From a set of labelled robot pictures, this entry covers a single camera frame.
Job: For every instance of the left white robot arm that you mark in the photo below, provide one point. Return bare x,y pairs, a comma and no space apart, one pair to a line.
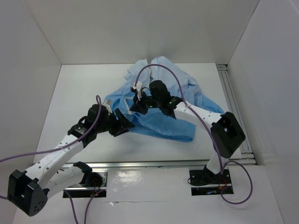
30,189

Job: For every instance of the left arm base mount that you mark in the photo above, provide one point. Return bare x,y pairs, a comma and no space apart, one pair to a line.
93,184

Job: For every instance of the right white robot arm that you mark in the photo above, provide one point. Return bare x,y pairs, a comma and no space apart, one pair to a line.
223,128

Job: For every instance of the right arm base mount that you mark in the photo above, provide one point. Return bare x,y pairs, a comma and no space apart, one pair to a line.
205,183

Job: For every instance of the front aluminium rail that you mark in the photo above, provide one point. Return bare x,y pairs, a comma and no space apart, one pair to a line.
148,164

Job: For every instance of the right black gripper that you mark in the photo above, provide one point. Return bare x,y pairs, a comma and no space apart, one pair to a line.
138,107

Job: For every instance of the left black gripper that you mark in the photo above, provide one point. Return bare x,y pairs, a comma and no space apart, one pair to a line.
119,131

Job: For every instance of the right side aluminium rail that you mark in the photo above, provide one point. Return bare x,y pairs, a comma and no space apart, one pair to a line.
248,157

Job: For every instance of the light blue zip jacket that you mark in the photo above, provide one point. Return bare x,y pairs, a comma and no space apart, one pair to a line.
154,122

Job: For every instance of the aluminium rail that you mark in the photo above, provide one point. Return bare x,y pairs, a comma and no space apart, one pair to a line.
248,157
148,164

